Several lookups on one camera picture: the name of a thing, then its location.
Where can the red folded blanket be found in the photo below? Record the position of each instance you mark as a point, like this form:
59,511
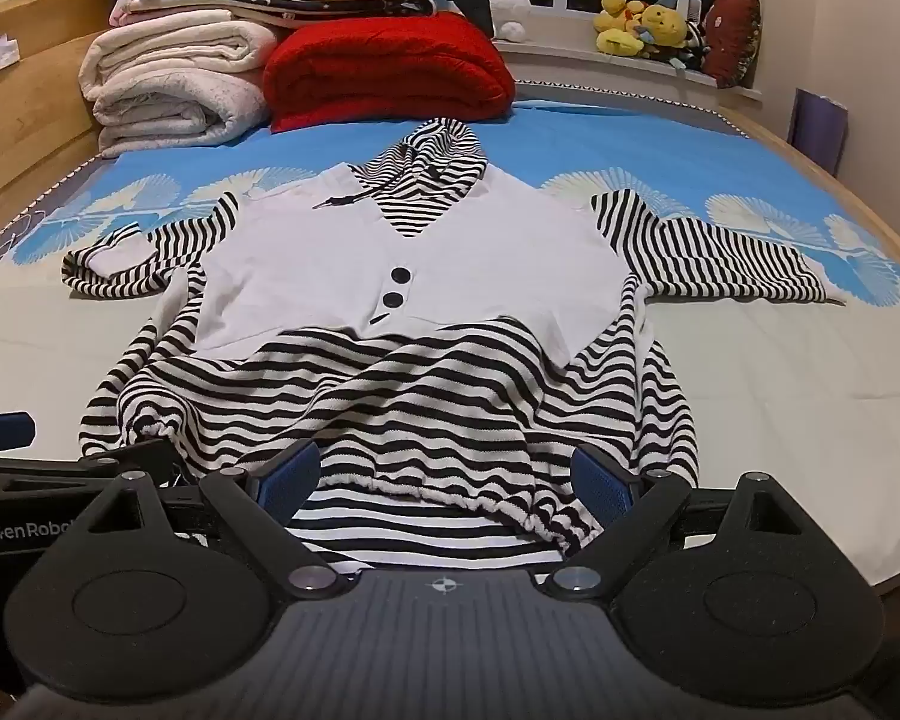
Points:
390,67

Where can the yellow duck plush toy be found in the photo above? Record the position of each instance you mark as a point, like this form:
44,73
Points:
619,22

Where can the blue white fan print bedsheet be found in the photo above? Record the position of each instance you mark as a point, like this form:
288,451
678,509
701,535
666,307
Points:
757,360

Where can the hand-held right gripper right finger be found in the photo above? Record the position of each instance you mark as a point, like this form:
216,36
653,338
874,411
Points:
604,484

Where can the white window sill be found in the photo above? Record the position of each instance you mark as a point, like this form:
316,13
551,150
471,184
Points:
570,64

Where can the purple box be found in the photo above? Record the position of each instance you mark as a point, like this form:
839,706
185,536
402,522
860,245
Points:
817,127

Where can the wooden bed frame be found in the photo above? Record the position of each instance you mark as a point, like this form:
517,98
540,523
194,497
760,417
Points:
15,127

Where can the black white striped hooded shirt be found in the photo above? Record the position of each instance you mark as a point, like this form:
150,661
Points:
420,390

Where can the black white striped plush toy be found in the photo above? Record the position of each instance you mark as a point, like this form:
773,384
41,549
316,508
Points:
694,49

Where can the cream folded blanket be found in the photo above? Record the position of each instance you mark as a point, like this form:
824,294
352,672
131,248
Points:
172,82

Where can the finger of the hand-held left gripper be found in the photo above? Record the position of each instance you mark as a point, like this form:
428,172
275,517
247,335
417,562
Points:
142,459
0,431

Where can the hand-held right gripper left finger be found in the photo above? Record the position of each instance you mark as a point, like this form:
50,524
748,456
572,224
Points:
289,476

